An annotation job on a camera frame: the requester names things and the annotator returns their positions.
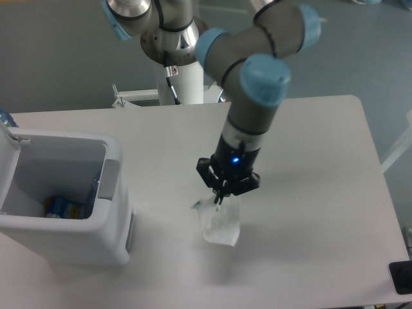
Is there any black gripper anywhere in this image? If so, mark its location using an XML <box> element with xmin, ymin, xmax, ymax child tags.
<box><xmin>196</xmin><ymin>136</ymin><xmax>260</xmax><ymax>205</ymax></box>

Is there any white plastic wrapper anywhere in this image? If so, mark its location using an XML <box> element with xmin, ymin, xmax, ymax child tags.
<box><xmin>191</xmin><ymin>194</ymin><xmax>241</xmax><ymax>247</ymax></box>

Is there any clear crushed plastic bottle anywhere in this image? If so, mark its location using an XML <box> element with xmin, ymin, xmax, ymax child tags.
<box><xmin>85</xmin><ymin>171</ymin><xmax>101</xmax><ymax>212</ymax></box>

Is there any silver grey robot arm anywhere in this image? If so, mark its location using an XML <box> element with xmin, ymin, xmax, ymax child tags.
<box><xmin>101</xmin><ymin>1</ymin><xmax>321</xmax><ymax>203</ymax></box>

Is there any white plastic trash can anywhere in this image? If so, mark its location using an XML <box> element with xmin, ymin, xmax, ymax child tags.
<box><xmin>1</xmin><ymin>126</ymin><xmax>135</xmax><ymax>265</ymax></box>

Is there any blue yellow snack packet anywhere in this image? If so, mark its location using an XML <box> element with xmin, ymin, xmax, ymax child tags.
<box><xmin>45</xmin><ymin>195</ymin><xmax>85</xmax><ymax>220</ymax></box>

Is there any black device at table edge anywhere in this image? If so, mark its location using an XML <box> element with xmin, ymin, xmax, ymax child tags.
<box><xmin>389</xmin><ymin>261</ymin><xmax>411</xmax><ymax>295</ymax></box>

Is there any blue capped bottle behind bin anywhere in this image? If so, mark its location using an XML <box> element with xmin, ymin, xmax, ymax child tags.
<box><xmin>0</xmin><ymin>108</ymin><xmax>18</xmax><ymax>127</ymax></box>

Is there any black cable on pedestal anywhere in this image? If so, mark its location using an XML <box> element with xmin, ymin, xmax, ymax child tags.
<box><xmin>162</xmin><ymin>50</ymin><xmax>183</xmax><ymax>106</ymax></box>

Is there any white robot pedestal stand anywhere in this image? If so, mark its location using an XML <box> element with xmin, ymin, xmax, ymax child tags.
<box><xmin>111</xmin><ymin>15</ymin><xmax>231</xmax><ymax>109</ymax></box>

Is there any white frame at right edge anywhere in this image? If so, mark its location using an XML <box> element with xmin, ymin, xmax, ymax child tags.
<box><xmin>381</xmin><ymin>110</ymin><xmax>411</xmax><ymax>173</ymax></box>

